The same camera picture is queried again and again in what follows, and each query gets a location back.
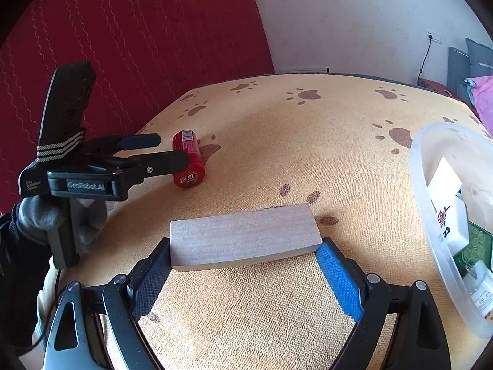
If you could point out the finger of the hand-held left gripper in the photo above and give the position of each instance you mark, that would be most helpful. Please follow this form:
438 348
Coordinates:
138 141
161 162

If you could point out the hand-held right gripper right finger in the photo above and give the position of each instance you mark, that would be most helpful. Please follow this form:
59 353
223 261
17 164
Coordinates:
339 281

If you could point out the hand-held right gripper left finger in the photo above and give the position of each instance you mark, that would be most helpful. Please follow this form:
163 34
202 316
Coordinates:
150 285

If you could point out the red cylindrical tin can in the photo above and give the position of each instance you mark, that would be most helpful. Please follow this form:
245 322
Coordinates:
188 162

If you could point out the light wooden block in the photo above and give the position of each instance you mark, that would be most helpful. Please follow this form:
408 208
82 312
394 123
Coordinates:
246 235

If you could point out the clear plastic bowl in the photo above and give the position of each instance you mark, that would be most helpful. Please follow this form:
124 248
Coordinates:
420 185

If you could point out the white mahjong tile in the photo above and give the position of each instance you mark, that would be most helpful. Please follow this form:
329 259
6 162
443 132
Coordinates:
452 223

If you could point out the white charger plug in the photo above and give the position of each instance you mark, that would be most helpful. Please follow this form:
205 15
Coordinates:
479 289

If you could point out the green jar-shaped tin box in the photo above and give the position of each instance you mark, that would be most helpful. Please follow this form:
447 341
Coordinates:
477 246

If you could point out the white rectangular block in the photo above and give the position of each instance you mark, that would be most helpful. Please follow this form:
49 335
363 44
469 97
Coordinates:
445 179

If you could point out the person's left hand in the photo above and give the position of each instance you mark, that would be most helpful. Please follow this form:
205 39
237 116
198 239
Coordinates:
34 216

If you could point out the red curtain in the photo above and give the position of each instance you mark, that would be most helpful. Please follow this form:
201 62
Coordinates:
154 27

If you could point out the yellow paw-print blanket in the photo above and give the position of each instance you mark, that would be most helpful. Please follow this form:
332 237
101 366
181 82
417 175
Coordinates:
308 142

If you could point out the dark red cloth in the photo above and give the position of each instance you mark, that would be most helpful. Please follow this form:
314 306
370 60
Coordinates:
435 84

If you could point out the pink blanket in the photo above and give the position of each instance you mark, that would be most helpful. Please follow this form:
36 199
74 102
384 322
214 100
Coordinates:
486 92

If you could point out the grey headboard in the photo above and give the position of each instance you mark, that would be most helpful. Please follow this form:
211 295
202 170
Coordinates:
458 69

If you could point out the white wall outlet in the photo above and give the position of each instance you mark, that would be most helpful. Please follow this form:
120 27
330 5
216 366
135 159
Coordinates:
434 37

